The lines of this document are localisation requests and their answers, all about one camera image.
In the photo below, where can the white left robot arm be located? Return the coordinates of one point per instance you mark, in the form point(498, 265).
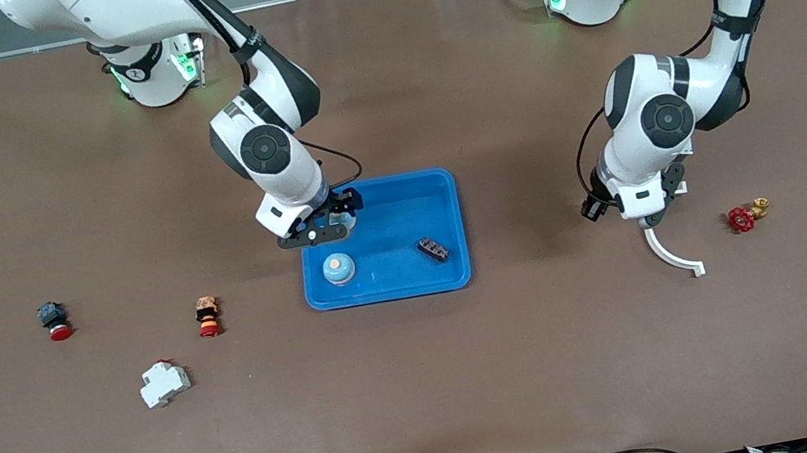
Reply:
point(667, 122)

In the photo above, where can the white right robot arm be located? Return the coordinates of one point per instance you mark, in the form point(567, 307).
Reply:
point(266, 151)

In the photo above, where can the blue plastic tray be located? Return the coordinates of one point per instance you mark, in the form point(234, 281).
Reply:
point(401, 260)

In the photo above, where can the brass valve with red handwheel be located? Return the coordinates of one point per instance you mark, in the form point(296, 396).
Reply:
point(740, 220)

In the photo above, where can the white circuit breaker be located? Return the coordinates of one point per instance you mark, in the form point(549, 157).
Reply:
point(164, 383)

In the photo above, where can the red mushroom emergency stop button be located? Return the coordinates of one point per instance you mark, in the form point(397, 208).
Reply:
point(52, 313)

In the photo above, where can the white curved plastic bracket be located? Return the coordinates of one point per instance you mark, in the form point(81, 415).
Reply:
point(676, 263)

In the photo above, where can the orange black push button switch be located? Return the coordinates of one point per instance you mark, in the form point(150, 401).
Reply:
point(207, 315)

